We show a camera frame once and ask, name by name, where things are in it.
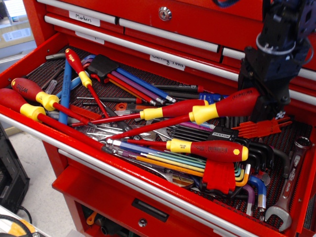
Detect red yellow Wiha screwdriver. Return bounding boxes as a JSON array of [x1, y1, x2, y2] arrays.
[[11, 78, 96, 128]]

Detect red yellow screwdriver front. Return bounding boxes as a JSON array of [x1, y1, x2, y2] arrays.
[[127, 139, 249, 162]]

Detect Cutting Tools label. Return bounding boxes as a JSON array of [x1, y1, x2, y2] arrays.
[[150, 55, 186, 71]]

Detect large red yellow screwdriver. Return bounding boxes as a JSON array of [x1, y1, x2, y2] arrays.
[[106, 87, 260, 144]]

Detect black red precision screwdriver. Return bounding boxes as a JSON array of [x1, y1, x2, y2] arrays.
[[154, 85, 204, 93]]

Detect blue holder hex keys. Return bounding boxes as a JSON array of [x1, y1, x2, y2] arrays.
[[199, 93, 228, 104]]

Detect blue handled tool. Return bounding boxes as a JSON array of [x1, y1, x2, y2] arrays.
[[58, 60, 72, 125]]

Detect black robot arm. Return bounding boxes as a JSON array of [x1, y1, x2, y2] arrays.
[[212, 0, 316, 122]]

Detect Markers label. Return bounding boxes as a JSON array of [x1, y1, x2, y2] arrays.
[[69, 11, 100, 27]]

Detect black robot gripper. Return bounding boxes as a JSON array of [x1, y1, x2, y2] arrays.
[[237, 45, 310, 122]]

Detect red holder colored hex keys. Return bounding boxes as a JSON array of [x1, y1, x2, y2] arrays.
[[111, 140, 255, 216]]

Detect long red yellow screwdriver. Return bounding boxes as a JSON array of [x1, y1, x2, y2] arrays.
[[0, 88, 113, 154]]

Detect red tool chest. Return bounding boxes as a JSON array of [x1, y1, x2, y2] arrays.
[[21, 0, 316, 237]]

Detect small red yellow screwdriver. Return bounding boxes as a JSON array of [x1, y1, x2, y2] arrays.
[[65, 48, 109, 118]]

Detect black equipment box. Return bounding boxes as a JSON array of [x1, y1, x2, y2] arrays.
[[0, 127, 30, 213]]

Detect black holder colored hex keys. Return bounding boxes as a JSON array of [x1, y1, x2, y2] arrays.
[[87, 54, 176, 105]]

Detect red yellow screwdriver middle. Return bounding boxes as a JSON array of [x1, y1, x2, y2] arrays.
[[70, 99, 209, 127]]

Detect orange plastic key holder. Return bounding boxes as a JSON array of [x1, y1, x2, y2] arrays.
[[233, 117, 292, 139]]

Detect silver combination wrench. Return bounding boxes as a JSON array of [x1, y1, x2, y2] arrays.
[[265, 136, 312, 232]]

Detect Tekton black hex key set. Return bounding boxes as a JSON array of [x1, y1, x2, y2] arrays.
[[166, 116, 292, 179]]

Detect silver chest lock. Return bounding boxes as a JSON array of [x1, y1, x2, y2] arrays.
[[158, 6, 172, 21]]

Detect open red drawer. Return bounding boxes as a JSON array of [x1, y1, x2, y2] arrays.
[[0, 32, 316, 237]]

